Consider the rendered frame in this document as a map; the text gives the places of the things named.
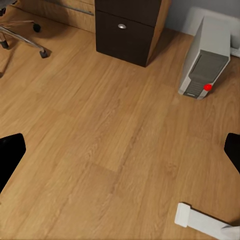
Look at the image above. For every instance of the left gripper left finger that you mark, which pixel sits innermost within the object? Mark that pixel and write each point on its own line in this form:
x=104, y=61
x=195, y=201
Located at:
x=12, y=149

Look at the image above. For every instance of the cabinet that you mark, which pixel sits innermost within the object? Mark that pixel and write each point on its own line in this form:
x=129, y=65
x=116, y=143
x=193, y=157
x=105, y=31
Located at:
x=130, y=29
x=77, y=13

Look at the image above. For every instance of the desktop computer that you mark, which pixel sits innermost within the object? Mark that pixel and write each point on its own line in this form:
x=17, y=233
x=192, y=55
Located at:
x=208, y=56

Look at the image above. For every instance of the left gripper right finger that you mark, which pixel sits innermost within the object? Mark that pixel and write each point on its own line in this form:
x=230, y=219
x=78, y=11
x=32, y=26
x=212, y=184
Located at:
x=232, y=149

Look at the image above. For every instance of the desk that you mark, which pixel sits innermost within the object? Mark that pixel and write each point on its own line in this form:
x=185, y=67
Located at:
x=185, y=216

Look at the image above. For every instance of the swivel chair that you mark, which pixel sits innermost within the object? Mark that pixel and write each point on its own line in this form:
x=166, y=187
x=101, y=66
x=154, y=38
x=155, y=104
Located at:
x=4, y=28

